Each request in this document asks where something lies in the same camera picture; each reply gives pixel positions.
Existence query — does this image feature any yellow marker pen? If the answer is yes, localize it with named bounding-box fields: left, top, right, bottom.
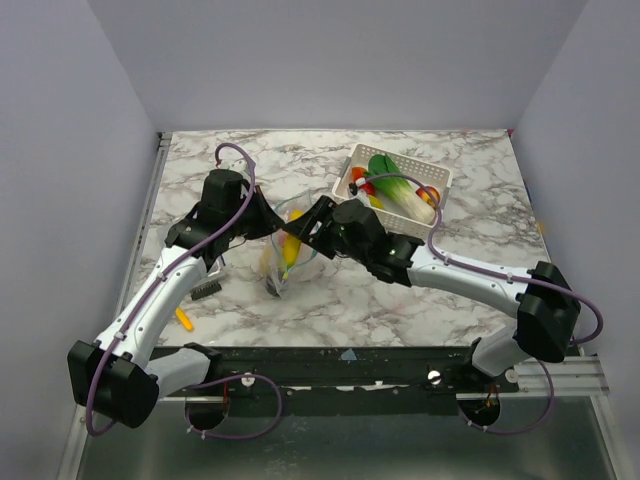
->
left=175, top=308, right=194, bottom=332

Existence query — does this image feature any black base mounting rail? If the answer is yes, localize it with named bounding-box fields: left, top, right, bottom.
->
left=169, top=347, right=518, bottom=417

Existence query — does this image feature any clear zip top bag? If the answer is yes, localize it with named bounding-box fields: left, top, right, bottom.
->
left=259, top=191, right=317, bottom=298

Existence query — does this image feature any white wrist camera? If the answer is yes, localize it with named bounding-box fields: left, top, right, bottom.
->
left=218, top=159, right=250, bottom=177
left=348, top=181, right=372, bottom=207

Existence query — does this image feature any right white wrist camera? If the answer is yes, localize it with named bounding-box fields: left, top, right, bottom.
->
left=348, top=181, right=372, bottom=207

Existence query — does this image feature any green toy bok choy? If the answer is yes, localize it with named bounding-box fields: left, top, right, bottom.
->
left=367, top=154, right=435, bottom=224

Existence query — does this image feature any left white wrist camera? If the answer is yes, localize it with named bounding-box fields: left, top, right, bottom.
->
left=218, top=159, right=250, bottom=177

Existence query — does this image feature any aluminium frame rail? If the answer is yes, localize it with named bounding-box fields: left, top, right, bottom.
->
left=114, top=132, right=173, bottom=320

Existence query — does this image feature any yellow toy banana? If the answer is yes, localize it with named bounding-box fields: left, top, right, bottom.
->
left=282, top=234, right=301, bottom=271

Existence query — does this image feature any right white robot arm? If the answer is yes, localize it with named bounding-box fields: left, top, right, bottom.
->
left=284, top=196, right=580, bottom=392

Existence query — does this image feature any black comb-like part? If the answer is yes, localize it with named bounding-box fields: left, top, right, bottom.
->
left=190, top=281, right=222, bottom=301

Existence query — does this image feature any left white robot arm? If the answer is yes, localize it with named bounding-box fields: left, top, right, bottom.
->
left=67, top=169, right=283, bottom=436

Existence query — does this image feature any white perforated plastic basket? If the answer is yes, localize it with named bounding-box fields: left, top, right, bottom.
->
left=332, top=144, right=453, bottom=239

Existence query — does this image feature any orange yellow toy mango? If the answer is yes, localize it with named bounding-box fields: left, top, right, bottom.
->
left=351, top=166, right=376, bottom=196

